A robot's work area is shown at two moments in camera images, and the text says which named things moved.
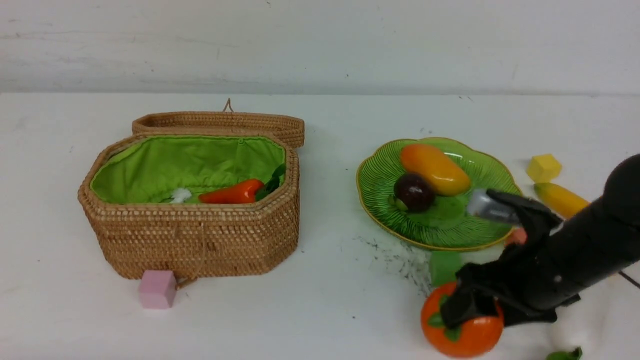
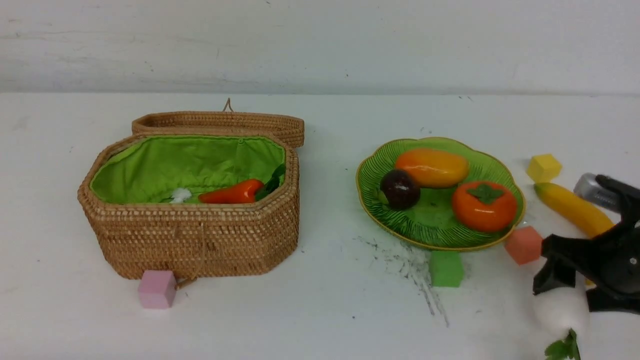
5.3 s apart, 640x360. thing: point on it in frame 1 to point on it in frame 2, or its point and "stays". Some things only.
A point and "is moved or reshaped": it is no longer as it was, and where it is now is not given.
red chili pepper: (244, 191) stays
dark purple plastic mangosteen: (413, 191) is moved or reshaped
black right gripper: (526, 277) to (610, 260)
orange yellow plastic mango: (448, 178) is moved or reshaped
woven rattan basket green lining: (140, 191) stays
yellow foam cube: (543, 168) stays
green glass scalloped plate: (447, 225) stays
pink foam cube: (157, 289) stays
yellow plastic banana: (563, 201) stays
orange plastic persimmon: (468, 338) to (484, 206)
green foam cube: (444, 265) stays
